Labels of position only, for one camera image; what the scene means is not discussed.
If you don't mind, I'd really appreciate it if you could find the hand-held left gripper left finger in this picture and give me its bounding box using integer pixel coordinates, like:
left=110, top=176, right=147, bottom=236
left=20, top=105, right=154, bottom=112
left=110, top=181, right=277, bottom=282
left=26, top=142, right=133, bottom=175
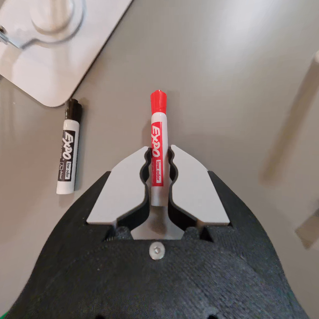
left=86, top=146, right=152, bottom=229

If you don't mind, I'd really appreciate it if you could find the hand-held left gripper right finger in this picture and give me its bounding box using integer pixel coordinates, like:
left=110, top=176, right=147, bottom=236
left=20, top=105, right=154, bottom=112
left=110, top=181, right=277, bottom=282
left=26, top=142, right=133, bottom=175
left=167, top=144, right=231, bottom=231

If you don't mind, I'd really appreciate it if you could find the black dry-erase marker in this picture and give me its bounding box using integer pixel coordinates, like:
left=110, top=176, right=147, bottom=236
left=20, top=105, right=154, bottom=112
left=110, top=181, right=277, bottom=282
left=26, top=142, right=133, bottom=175
left=56, top=98, right=83, bottom=195

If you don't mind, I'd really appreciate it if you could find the red dry-erase marker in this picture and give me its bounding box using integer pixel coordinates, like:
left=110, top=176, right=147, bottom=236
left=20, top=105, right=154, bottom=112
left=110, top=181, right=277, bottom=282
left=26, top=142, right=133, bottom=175
left=150, top=89, right=168, bottom=207

